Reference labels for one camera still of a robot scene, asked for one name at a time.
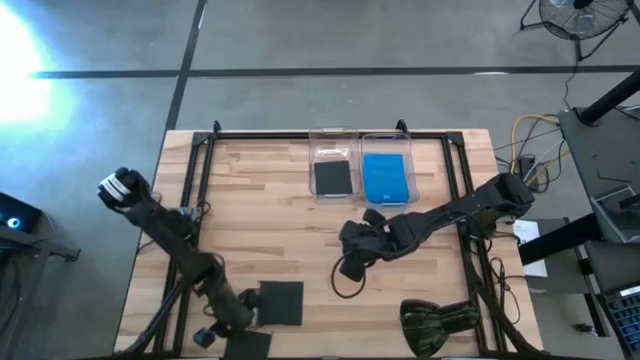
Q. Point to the black jewel case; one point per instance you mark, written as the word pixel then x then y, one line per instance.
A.
pixel 281 303
pixel 333 177
pixel 247 345

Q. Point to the black metal table frame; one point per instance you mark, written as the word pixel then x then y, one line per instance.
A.
pixel 452 165

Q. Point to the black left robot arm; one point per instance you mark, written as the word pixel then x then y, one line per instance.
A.
pixel 170 235

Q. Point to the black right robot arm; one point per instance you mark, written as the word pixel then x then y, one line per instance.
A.
pixel 465 207

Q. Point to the small blue black device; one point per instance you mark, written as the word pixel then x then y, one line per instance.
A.
pixel 204 337

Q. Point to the black bag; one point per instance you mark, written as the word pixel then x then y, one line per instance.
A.
pixel 430 325

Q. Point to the white paper sheet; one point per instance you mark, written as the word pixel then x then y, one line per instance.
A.
pixel 530 240

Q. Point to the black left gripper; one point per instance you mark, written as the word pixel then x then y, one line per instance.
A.
pixel 246 312

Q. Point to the black power strip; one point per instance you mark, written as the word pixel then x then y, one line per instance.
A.
pixel 526 164

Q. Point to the clear plastic bin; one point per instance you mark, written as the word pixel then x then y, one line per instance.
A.
pixel 387 145
pixel 332 145

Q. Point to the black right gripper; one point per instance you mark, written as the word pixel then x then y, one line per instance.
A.
pixel 372 242

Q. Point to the grey side desk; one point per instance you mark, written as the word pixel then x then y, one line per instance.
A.
pixel 590 150

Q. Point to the black pole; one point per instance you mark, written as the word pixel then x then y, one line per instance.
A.
pixel 610 97

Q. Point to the black floor fan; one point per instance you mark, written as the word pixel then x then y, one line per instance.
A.
pixel 582 17

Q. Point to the blue-lit keyboard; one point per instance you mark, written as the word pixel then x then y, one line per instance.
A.
pixel 625 315

